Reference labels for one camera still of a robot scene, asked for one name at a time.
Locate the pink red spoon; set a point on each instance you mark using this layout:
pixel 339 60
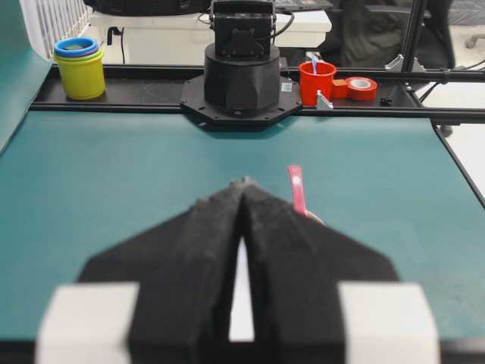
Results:
pixel 299 203

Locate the black office chair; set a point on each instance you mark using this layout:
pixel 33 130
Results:
pixel 367 34

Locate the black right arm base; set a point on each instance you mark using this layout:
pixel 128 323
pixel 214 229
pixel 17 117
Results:
pixel 238 72

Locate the yellow green stacked cups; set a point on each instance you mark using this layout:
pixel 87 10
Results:
pixel 80 64

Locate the white round bowl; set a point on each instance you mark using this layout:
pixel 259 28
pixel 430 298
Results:
pixel 241 316

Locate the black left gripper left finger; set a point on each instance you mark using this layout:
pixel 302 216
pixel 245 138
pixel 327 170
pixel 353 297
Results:
pixel 155 298

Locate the black aluminium frame rail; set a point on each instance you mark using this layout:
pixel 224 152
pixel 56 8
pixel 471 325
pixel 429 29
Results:
pixel 157 90

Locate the red plastic cup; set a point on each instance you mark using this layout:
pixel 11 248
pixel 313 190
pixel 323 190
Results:
pixel 311 81

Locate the red tape roll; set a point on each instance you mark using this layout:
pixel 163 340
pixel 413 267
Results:
pixel 355 88

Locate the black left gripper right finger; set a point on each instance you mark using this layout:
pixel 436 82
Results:
pixel 322 297

